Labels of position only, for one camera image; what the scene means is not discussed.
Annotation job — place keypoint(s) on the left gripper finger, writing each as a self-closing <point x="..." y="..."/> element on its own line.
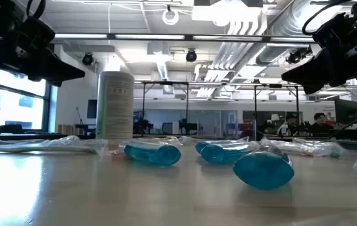
<point x="46" y="80"/>
<point x="56" y="66"/>

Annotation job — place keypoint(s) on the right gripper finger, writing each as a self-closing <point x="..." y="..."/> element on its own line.
<point x="316" y="70"/>
<point x="311" y="88"/>

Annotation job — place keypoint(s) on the green toothbrush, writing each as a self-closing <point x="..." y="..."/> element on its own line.
<point x="49" y="147"/>

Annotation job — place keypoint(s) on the background black robot arm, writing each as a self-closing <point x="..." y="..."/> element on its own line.
<point x="188" y="125"/>
<point x="143" y="125"/>

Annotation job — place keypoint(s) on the person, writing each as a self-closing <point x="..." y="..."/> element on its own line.
<point x="291" y="120"/>
<point x="320" y="119"/>

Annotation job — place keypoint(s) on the large window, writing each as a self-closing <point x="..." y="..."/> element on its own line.
<point x="18" y="110"/>

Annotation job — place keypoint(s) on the black monitor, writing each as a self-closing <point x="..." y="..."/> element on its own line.
<point x="347" y="111"/>

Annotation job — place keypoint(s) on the white wipes canister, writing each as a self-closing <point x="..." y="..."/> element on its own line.
<point x="115" y="106"/>

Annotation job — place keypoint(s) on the black overhead beam with lights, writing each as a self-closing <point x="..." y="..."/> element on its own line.
<point x="189" y="37"/>

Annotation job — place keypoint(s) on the black ceiling camera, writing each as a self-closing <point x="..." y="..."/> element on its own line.
<point x="191" y="56"/>
<point x="294" y="57"/>
<point x="88" y="59"/>

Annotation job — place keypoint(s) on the silver ventilation duct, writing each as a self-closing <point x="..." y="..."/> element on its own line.
<point x="291" y="22"/>

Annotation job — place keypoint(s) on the black neighbouring rig frame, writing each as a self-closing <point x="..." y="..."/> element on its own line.
<point x="165" y="83"/>

